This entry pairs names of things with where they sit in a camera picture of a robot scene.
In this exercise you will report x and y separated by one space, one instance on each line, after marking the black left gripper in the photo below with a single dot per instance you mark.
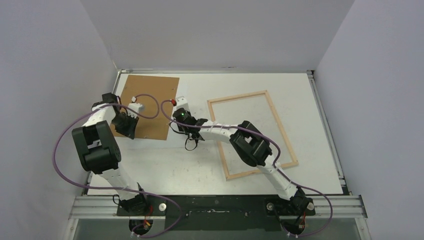
129 132

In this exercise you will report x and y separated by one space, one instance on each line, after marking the brown frame backing board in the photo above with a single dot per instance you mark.
149 91

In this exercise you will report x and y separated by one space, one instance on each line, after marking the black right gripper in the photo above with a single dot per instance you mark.
191 129

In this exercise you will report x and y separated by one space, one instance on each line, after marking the white photo paper sheet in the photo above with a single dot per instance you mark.
164 167

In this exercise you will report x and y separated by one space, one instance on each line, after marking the clear acrylic frame pane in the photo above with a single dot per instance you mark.
261 131

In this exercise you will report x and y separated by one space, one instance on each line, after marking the light wooden picture frame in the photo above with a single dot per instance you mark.
259 109

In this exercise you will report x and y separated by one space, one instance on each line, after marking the aluminium front rail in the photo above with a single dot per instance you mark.
102 207

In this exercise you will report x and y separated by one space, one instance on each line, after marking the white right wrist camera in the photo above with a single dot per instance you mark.
181 106

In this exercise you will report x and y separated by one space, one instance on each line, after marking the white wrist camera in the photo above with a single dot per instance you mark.
135 108
181 106

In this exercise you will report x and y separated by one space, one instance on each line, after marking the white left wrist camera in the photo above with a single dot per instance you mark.
135 108

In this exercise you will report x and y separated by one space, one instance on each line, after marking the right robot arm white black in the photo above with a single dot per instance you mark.
252 147

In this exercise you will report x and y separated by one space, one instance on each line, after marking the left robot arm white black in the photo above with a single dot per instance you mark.
98 150

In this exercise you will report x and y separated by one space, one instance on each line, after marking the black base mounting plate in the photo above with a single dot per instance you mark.
223 213

